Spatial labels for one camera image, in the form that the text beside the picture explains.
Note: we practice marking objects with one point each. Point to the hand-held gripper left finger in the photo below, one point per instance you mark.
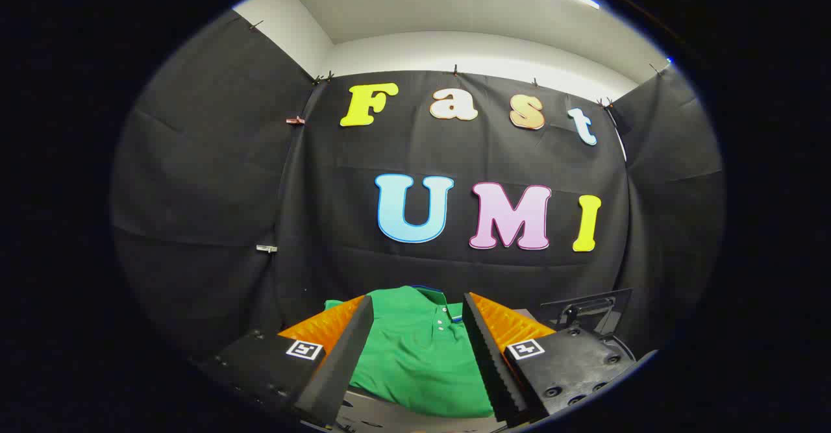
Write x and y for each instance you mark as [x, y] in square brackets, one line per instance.
[344, 361]

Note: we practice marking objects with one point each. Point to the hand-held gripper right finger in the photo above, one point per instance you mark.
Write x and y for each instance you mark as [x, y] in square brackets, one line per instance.
[490, 361]

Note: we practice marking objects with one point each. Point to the green polo shirt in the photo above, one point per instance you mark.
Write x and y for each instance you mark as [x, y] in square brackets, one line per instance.
[415, 355]

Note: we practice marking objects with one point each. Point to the silver clip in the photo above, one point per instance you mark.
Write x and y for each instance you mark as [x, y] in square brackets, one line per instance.
[266, 248]

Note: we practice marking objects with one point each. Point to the black backdrop cloth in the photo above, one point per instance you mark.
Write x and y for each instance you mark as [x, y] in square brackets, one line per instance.
[389, 154]

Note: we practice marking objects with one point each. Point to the pink clip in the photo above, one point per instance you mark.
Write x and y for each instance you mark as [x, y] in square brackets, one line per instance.
[295, 121]

